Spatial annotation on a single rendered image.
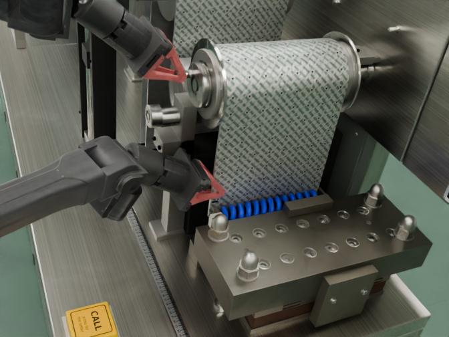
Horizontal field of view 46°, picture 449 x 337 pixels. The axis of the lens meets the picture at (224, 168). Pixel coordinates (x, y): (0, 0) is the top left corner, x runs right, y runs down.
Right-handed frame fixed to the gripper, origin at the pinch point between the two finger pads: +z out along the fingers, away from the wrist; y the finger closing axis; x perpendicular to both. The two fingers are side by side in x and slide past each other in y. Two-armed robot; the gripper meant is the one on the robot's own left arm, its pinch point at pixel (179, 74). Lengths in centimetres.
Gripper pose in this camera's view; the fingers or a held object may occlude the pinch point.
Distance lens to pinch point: 87.9
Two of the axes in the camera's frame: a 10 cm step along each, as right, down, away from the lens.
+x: 6.8, -7.1, -2.0
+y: 4.0, 5.8, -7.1
